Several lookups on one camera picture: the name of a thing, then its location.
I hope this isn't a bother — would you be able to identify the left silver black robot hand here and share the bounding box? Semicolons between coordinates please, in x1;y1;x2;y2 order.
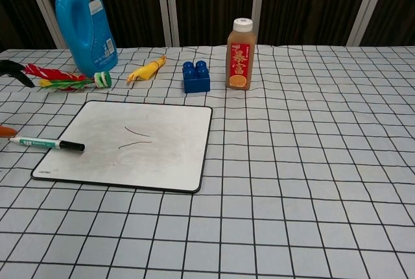
0;60;35;139

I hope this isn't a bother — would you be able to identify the whiteboard marker black cap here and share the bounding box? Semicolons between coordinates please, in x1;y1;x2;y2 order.
8;136;86;153

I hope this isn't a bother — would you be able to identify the white dry-erase board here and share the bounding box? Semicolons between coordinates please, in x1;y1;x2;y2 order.
30;100;214;194

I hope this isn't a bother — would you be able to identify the red green feather shuttlecock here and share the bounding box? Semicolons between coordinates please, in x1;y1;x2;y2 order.
21;63;113;92

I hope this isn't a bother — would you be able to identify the blue detergent bottle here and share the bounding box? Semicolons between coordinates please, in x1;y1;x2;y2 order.
54;0;119;78

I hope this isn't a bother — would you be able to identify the yellow rubber chicken toy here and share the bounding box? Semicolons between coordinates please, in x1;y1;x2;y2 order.
126;55;167;84

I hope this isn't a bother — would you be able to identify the blue building block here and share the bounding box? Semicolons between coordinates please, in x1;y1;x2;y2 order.
182;60;211;94

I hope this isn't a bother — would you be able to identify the juice bottle red label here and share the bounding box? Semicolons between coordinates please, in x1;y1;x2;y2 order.
225;18;257;91

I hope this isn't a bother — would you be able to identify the white black checkered tablecloth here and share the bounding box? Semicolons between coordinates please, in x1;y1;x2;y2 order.
0;45;415;279

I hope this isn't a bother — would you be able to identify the dark folding screen white frame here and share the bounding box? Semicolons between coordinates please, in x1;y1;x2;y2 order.
0;0;415;50

